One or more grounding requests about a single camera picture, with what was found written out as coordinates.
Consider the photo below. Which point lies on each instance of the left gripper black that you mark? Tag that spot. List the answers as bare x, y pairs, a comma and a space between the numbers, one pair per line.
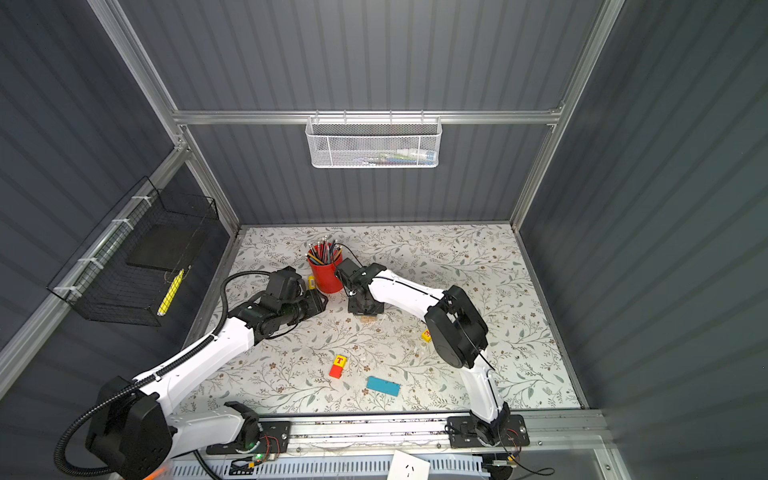
314, 301

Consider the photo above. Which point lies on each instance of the white wire mesh basket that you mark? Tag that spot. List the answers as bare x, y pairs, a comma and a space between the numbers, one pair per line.
338, 145

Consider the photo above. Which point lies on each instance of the teal block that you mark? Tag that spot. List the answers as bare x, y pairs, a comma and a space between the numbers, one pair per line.
383, 386

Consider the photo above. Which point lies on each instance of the red pencil cup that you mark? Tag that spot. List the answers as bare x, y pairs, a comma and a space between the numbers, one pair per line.
324, 272

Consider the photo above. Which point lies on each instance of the black wire wall basket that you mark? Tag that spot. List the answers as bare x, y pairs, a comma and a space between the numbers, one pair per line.
123, 275

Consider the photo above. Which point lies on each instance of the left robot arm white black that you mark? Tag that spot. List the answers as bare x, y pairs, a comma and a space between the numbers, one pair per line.
132, 429

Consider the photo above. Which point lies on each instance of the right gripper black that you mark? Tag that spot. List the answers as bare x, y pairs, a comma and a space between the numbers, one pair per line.
352, 307

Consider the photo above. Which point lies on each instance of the markers in white basket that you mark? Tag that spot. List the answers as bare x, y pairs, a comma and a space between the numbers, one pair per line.
401, 157

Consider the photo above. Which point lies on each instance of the red yellow T block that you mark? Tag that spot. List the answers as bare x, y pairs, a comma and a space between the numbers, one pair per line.
338, 366

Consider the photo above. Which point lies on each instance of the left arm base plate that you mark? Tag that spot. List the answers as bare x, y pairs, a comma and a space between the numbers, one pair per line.
270, 437

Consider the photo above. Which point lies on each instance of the white power socket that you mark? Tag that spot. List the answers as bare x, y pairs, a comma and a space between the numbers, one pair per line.
404, 466

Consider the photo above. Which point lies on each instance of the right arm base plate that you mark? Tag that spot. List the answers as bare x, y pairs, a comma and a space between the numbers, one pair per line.
466, 431

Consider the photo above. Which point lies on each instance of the coloured pencils bunch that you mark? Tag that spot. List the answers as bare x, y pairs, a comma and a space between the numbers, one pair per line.
324, 252

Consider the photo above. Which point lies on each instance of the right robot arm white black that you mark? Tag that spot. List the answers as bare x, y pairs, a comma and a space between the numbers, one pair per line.
458, 333

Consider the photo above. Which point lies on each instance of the yellow marker in black basket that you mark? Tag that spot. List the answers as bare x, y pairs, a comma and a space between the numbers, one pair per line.
170, 294

